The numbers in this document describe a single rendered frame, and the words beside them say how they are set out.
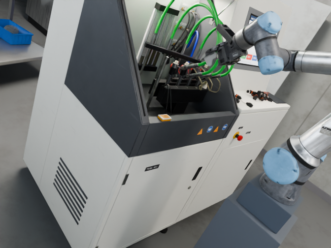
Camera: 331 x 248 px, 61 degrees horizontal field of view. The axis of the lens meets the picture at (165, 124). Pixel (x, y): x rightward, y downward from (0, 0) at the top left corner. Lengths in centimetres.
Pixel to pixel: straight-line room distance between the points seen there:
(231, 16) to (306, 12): 184
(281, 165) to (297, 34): 254
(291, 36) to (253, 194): 245
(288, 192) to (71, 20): 117
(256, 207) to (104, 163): 63
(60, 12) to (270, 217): 130
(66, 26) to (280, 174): 113
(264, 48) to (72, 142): 96
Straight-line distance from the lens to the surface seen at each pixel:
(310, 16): 339
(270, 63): 98
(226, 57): 112
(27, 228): 181
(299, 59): 108
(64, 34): 150
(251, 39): 105
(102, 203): 130
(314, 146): 92
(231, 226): 119
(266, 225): 116
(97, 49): 124
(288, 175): 93
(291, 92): 356
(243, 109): 157
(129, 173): 118
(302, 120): 356
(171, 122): 113
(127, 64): 107
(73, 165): 147
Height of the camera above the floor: 142
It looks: 26 degrees down
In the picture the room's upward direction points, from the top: 24 degrees clockwise
